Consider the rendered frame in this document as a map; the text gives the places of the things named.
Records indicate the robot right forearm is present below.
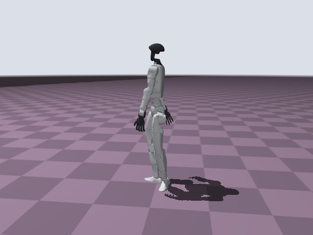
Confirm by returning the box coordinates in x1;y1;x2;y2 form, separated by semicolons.
158;92;166;110

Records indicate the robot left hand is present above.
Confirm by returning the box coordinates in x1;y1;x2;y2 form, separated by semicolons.
134;112;146;132

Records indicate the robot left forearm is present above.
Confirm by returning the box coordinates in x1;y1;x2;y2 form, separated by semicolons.
139;88;151;117

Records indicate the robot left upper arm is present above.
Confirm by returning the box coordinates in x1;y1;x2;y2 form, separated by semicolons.
147;66;158;94

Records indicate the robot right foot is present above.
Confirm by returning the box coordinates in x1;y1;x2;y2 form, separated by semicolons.
145;176;162;183

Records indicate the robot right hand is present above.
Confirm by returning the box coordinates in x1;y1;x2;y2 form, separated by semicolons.
165;106;173;125

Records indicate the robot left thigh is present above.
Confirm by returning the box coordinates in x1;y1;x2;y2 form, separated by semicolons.
152;111;166;157

